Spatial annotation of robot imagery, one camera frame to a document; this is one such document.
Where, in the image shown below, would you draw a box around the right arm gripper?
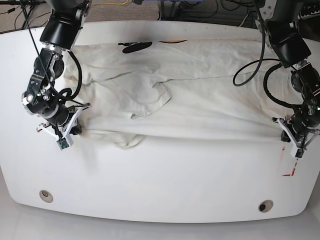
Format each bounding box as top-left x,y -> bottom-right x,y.
36,103 -> 90,140

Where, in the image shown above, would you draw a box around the yellow cable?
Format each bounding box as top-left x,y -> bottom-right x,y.
92,0 -> 131,7

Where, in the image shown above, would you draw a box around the red tape rectangle marking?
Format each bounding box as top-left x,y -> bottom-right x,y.
278,145 -> 298,177

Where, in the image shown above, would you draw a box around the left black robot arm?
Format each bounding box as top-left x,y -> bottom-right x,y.
254,0 -> 320,158

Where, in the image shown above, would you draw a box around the right table cable grommet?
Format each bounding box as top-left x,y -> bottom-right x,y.
258,199 -> 274,213

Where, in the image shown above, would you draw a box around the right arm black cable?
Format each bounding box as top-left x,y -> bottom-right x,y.
19,0 -> 88,108

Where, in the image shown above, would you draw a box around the left table cable grommet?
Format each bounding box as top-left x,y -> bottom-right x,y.
39,190 -> 54,203

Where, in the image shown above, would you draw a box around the black tripod legs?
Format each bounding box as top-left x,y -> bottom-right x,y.
0,0 -> 48,32

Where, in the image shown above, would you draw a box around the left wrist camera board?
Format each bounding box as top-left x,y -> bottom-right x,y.
290,145 -> 306,159

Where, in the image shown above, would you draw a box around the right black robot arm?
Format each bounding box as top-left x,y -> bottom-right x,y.
21,0 -> 92,141

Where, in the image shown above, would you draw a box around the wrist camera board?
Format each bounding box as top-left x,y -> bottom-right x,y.
290,145 -> 306,159
56,137 -> 74,151

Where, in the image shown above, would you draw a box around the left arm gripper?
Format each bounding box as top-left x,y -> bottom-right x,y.
272,112 -> 320,150

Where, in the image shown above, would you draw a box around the table cable grommet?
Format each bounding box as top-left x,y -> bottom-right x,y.
39,190 -> 54,203
258,199 -> 274,213

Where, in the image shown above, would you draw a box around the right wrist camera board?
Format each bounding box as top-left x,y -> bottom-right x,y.
56,137 -> 74,151

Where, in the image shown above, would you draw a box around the white power strip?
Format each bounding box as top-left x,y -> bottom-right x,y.
298,5 -> 320,20

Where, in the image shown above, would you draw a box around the white T-shirt black print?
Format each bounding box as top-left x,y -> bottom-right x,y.
73,39 -> 294,148

